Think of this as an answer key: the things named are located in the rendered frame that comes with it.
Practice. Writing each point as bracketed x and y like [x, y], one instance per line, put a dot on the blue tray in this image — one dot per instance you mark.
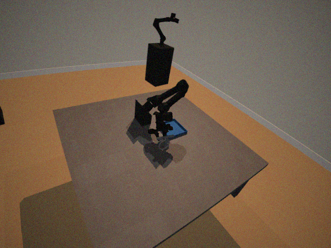
[178, 129]

